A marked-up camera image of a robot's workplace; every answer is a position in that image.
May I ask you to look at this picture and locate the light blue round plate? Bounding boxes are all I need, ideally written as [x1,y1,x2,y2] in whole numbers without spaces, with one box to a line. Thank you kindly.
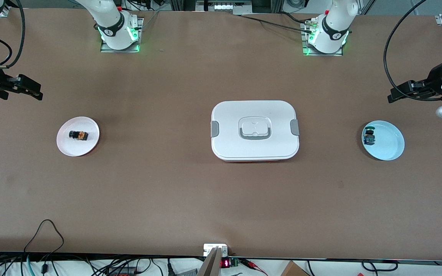
[361,120,405,161]

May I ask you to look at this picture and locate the thin black looped cable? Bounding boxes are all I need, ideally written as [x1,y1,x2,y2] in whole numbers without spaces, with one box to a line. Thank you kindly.
[23,219,65,265]

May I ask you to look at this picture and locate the red clip lead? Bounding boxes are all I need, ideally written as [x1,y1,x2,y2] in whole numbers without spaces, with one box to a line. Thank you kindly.
[240,259,268,276]

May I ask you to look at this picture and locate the small white box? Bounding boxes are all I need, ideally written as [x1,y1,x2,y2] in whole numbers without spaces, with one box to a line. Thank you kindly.
[203,244,228,257]

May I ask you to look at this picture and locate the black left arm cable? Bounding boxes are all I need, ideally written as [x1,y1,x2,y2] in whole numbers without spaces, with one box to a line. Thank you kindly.
[383,0,442,102]

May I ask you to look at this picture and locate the black cable on table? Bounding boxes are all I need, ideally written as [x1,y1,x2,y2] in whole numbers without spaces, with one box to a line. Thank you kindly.
[233,11,313,33]

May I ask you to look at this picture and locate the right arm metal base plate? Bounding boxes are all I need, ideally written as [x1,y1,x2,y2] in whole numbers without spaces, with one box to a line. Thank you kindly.
[100,17,144,53]

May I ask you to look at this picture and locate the white lunch box grey latches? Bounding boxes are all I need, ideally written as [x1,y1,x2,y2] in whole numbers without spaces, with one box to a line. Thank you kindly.
[210,100,300,162]

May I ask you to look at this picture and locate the grey aluminium bar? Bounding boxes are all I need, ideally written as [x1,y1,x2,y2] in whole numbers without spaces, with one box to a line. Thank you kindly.
[197,246,222,276]

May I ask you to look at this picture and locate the black flat looped cable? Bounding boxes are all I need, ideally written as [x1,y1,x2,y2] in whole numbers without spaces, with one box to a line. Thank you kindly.
[361,260,399,273]

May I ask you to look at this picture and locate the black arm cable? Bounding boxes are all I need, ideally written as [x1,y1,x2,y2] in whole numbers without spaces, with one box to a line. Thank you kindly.
[383,0,442,102]
[0,0,26,69]

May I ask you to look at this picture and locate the teal cable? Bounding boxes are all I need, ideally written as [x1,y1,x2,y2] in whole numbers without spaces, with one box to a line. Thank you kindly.
[21,255,33,276]

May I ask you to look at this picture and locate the green push button switch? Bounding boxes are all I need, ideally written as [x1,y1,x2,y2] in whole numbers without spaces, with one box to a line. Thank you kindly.
[363,125,376,146]

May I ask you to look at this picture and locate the pink round plate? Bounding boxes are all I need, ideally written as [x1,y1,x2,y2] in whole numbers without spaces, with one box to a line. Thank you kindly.
[56,117,100,157]

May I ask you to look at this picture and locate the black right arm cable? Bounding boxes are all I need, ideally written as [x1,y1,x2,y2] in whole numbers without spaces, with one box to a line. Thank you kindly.
[0,0,26,69]

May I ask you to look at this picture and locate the black device white lights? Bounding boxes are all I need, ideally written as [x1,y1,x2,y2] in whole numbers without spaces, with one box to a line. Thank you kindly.
[195,0,253,14]

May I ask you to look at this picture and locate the brown cardboard box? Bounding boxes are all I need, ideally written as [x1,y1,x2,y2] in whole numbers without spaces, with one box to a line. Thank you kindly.
[280,261,310,276]

